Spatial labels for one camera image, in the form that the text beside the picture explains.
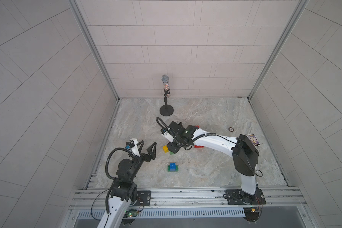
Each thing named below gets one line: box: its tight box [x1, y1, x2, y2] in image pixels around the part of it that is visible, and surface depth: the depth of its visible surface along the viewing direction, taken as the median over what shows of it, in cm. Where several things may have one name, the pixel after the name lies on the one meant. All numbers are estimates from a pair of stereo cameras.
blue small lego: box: [169, 162, 177, 172], surface depth 79 cm
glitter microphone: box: [161, 74, 170, 91], surface depth 88 cm
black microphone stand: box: [159, 87, 174, 117], surface depth 110 cm
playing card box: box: [246, 133, 261, 147], surface depth 93 cm
